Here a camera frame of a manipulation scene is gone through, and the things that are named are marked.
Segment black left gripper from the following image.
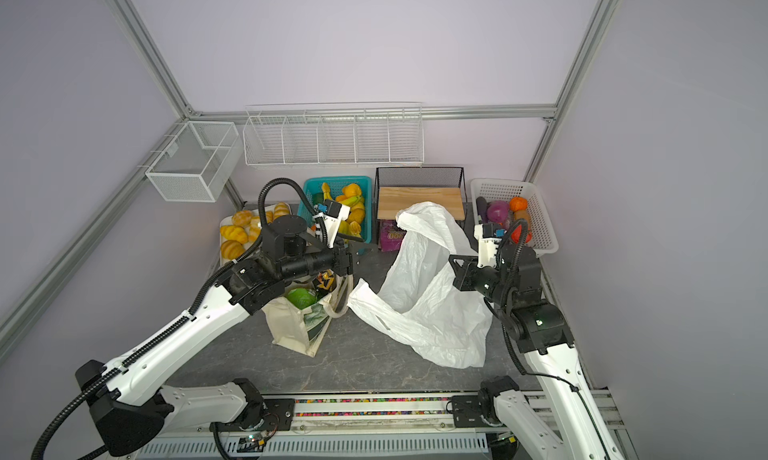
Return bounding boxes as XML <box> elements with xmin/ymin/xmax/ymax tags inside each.
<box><xmin>281</xmin><ymin>232</ymin><xmax>378</xmax><ymax>282</ymax></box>

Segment green snack bag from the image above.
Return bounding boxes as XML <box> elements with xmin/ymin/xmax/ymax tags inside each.
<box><xmin>285</xmin><ymin>287</ymin><xmax>318</xmax><ymax>310</ymax></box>

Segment white plastic grocery bag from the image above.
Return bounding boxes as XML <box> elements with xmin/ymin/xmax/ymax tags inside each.
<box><xmin>348</xmin><ymin>202</ymin><xmax>492</xmax><ymax>369</ymax></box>

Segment beige canvas tote bag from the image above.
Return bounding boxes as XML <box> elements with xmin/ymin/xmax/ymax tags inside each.
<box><xmin>262</xmin><ymin>274</ymin><xmax>354</xmax><ymax>357</ymax></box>

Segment yellow black chips bag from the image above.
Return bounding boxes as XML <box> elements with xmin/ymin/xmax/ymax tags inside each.
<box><xmin>312</xmin><ymin>270</ymin><xmax>338</xmax><ymax>299</ymax></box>

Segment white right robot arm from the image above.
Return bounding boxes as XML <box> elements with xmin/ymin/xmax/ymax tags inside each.
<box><xmin>449</xmin><ymin>219</ymin><xmax>622</xmax><ymax>459</ymax></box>

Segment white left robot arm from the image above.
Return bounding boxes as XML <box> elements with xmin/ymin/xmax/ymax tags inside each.
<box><xmin>31</xmin><ymin>193</ymin><xmax>354</xmax><ymax>459</ymax></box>

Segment teal plastic fruit basket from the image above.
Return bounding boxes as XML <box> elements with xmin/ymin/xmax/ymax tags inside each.
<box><xmin>303</xmin><ymin>176</ymin><xmax>373</xmax><ymax>243</ymax></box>

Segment purple snack bag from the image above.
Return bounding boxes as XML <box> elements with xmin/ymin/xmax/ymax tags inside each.
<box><xmin>379</xmin><ymin>220</ymin><xmax>406</xmax><ymax>253</ymax></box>

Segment yellow banana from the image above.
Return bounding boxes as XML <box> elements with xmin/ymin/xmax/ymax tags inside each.
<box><xmin>321</xmin><ymin>182</ymin><xmax>363</xmax><ymax>206</ymax></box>

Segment red tomato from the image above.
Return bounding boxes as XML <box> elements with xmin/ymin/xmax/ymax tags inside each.
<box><xmin>510</xmin><ymin>225</ymin><xmax>533</xmax><ymax>244</ymax></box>

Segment orange fruit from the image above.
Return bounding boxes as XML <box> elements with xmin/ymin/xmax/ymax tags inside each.
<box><xmin>342</xmin><ymin>183</ymin><xmax>362</xmax><ymax>198</ymax></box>

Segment purple onion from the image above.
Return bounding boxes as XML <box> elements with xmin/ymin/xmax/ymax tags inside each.
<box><xmin>486</xmin><ymin>200</ymin><xmax>509</xmax><ymax>224</ymax></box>

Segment striped bread right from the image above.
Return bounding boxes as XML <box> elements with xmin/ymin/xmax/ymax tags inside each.
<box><xmin>272</xmin><ymin>202</ymin><xmax>291</xmax><ymax>220</ymax></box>

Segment brown potato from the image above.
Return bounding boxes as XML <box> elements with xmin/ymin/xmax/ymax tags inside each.
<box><xmin>513</xmin><ymin>210</ymin><xmax>532</xmax><ymax>225</ymax></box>

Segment white plastic vegetable basket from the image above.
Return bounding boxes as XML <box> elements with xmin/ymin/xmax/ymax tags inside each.
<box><xmin>469</xmin><ymin>178</ymin><xmax>559</xmax><ymax>257</ymax></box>

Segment orange pumpkin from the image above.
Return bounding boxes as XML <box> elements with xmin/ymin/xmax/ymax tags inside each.
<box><xmin>508</xmin><ymin>196</ymin><xmax>528</xmax><ymax>212</ymax></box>

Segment striped bread loaf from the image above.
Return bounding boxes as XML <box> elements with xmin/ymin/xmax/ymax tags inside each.
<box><xmin>248</xmin><ymin>211</ymin><xmax>274</xmax><ymax>242</ymax></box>

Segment black mesh wooden shelf rack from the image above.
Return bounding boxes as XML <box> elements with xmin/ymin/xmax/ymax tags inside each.
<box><xmin>374</xmin><ymin>165</ymin><xmax>468</xmax><ymax>249</ymax></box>

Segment croissant bread top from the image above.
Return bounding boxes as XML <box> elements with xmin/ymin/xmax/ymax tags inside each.
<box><xmin>231</xmin><ymin>210</ymin><xmax>254</xmax><ymax>228</ymax></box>

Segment croissant bread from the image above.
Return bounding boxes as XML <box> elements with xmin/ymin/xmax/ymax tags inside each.
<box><xmin>220</xmin><ymin>225</ymin><xmax>249</xmax><ymax>244</ymax></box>
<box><xmin>231</xmin><ymin>210</ymin><xmax>254</xmax><ymax>228</ymax></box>
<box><xmin>220</xmin><ymin>240</ymin><xmax>246</xmax><ymax>260</ymax></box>

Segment croissant bread bottom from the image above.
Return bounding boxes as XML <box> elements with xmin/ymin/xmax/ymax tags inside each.
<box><xmin>220</xmin><ymin>240</ymin><xmax>246</xmax><ymax>260</ymax></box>

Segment croissant bread left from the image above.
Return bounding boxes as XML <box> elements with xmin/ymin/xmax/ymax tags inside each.
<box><xmin>220</xmin><ymin>225</ymin><xmax>249</xmax><ymax>244</ymax></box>

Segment white bread tray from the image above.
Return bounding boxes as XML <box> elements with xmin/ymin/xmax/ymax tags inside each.
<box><xmin>218</xmin><ymin>203</ymin><xmax>293</xmax><ymax>275</ymax></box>

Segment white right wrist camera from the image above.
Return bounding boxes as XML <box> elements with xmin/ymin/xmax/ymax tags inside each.
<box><xmin>474</xmin><ymin>222</ymin><xmax>505</xmax><ymax>268</ymax></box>

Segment white wire wall rack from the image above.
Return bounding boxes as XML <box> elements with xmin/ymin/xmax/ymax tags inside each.
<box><xmin>242</xmin><ymin>102</ymin><xmax>425</xmax><ymax>167</ymax></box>

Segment white mesh wall box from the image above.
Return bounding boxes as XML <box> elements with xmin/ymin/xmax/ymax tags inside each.
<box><xmin>146</xmin><ymin>121</ymin><xmax>244</xmax><ymax>203</ymax></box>

